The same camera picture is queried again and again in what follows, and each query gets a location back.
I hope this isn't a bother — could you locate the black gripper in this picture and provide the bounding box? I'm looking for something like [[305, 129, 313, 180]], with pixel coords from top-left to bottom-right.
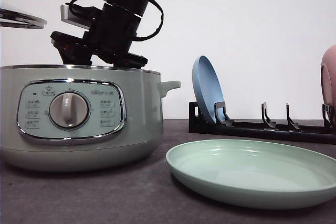
[[51, 3, 147, 69]]

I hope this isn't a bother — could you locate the glass steamer lid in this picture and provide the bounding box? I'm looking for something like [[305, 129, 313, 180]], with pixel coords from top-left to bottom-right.
[[0, 8, 47, 29]]

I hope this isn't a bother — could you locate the green plate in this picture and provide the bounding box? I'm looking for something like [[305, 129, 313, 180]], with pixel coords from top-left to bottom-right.
[[165, 139, 336, 210]]

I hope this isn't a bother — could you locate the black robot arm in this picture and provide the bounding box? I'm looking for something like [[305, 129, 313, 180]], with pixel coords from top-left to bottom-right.
[[51, 0, 149, 68]]

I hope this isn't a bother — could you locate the green electric steamer pot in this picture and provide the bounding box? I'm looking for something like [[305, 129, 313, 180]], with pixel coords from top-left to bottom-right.
[[1, 65, 181, 172]]

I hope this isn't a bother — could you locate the blue plate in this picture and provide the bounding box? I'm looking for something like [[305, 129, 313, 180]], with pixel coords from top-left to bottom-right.
[[192, 56, 224, 124]]

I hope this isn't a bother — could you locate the black plate rack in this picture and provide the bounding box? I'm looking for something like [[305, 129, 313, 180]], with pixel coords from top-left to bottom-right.
[[188, 101, 336, 145]]

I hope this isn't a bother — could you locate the pink plate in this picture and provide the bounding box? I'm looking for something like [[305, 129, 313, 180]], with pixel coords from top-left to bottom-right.
[[321, 45, 336, 122]]

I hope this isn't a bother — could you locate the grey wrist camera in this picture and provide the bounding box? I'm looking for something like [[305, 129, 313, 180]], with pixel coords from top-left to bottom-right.
[[60, 4, 91, 30]]

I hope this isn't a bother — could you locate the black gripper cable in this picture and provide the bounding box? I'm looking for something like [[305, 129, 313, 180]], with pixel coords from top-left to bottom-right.
[[65, 0, 164, 42]]

